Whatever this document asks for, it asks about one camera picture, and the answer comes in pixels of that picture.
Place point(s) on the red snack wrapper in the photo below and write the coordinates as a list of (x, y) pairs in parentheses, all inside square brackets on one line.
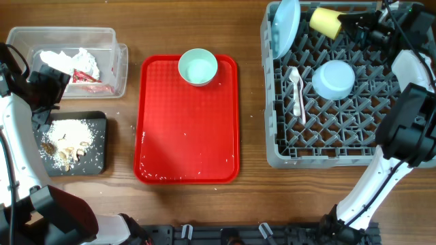
[(81, 76)]

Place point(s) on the white plastic spoon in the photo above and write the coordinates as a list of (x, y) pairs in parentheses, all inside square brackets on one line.
[(295, 79)]

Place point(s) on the grey dishwasher rack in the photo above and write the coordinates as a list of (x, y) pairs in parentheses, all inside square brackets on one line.
[(337, 133)]

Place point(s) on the red serving tray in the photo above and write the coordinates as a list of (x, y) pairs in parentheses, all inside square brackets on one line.
[(187, 134)]

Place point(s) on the food scraps and rice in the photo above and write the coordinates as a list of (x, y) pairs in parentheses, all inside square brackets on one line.
[(67, 142)]

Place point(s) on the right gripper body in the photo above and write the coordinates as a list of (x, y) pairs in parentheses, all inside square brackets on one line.
[(382, 32)]

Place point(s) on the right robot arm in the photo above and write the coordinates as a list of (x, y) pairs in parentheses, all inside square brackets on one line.
[(405, 138)]

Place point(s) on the black food waste tray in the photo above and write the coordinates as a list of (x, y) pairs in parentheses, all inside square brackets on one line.
[(89, 168)]

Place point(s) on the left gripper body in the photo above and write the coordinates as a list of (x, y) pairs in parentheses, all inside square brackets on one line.
[(48, 90)]

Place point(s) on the white plastic fork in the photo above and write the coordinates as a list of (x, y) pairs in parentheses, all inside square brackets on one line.
[(302, 107)]

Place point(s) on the clear plastic waste bin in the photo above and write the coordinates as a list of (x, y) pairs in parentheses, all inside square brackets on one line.
[(108, 59)]

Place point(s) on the light blue bowl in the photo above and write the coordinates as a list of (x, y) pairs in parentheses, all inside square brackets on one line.
[(333, 80)]

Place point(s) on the light blue plate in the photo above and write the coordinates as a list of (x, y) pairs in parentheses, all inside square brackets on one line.
[(284, 27)]

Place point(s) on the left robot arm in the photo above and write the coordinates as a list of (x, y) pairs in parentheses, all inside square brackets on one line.
[(33, 211)]

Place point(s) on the yellow plastic cup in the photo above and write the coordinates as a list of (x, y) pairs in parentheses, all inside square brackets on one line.
[(326, 22)]

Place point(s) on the white napkin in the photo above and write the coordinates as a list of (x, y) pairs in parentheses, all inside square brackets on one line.
[(83, 61)]

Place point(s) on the green saucer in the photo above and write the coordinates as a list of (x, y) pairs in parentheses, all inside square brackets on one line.
[(198, 66)]

